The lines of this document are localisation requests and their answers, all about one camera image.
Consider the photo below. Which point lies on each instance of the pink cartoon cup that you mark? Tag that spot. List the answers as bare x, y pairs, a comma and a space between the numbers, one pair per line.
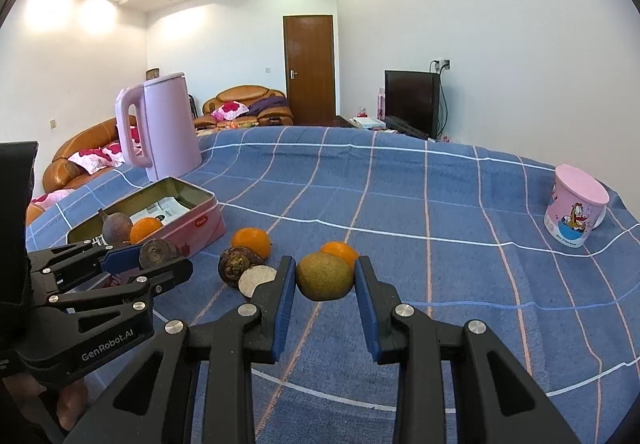
575, 204

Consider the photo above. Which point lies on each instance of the printed paper leaflet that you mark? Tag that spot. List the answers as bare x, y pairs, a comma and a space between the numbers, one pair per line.
165, 211

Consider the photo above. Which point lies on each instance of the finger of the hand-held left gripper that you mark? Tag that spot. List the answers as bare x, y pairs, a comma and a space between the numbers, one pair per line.
165, 276
120, 260

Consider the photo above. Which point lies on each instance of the dark purple passion fruit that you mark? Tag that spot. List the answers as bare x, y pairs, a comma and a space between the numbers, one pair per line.
234, 264
117, 228
156, 251

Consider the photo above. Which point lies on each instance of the white wall socket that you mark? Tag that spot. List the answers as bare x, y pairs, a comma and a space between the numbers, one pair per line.
441, 64

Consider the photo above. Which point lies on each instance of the blue checkered tablecloth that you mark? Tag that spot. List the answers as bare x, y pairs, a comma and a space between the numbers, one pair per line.
425, 234

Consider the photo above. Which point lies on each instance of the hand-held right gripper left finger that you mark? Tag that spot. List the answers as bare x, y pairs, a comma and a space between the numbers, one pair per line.
282, 309

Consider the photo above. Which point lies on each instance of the pink electric kettle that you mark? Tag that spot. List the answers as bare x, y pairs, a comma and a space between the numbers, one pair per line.
167, 134

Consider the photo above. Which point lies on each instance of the brown kiwi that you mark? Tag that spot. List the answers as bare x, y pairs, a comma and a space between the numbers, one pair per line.
324, 276

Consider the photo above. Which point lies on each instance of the brown leather armchair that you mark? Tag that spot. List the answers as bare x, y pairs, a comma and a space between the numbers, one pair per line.
240, 94

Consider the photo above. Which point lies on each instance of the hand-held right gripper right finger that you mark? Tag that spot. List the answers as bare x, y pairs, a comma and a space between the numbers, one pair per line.
367, 314

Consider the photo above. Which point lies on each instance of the long brown leather sofa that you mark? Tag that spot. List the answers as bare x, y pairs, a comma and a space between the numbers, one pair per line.
75, 146

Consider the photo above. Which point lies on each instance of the black television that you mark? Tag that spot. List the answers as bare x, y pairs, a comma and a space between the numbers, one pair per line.
410, 99

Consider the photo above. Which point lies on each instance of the orange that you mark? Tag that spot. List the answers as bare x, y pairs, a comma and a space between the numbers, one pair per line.
251, 240
146, 230
341, 250

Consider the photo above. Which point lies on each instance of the halved fruit white flesh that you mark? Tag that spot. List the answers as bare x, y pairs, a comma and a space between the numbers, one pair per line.
256, 280

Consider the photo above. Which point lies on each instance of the purple blanket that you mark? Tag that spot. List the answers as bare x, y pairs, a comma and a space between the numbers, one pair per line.
267, 104

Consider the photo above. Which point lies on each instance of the brown wooden door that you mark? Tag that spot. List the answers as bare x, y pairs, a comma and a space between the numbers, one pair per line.
309, 74

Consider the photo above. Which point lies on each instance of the pink floral cushion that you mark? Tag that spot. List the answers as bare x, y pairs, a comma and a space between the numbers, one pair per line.
230, 110
86, 161
47, 198
114, 153

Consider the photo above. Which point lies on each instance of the person's left hand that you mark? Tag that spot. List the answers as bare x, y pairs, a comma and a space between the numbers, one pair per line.
70, 401

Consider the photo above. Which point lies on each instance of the framed picture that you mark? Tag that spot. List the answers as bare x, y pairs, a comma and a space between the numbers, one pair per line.
152, 73

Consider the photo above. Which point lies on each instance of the pink metal tin box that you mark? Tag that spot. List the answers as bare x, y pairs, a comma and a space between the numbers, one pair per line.
200, 224

